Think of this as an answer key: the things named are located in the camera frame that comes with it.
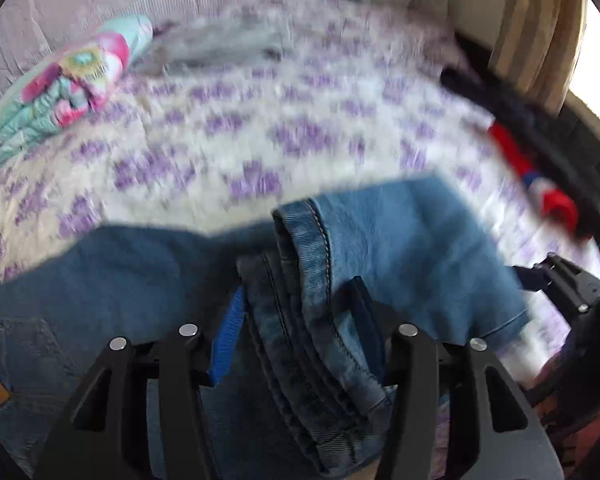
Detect blue denim child jeans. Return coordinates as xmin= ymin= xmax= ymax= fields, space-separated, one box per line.
xmin=0 ymin=177 xmax=528 ymax=479

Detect dark navy clothing pile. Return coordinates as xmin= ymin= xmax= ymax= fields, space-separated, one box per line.
xmin=440 ymin=67 xmax=600 ymax=244

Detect red garment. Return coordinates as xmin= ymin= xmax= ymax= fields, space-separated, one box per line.
xmin=488 ymin=122 xmax=579 ymax=234

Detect striped beige curtain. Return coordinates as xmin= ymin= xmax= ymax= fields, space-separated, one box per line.
xmin=490 ymin=0 xmax=586 ymax=115

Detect purple floral bedspread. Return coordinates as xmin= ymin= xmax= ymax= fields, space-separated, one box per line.
xmin=0 ymin=0 xmax=600 ymax=283

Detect folded floral turquoise quilt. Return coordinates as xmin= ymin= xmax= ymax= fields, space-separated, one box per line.
xmin=0 ymin=14 xmax=154 ymax=168

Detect folded grey garment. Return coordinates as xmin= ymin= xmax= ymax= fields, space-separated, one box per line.
xmin=131 ymin=16 xmax=292 ymax=77

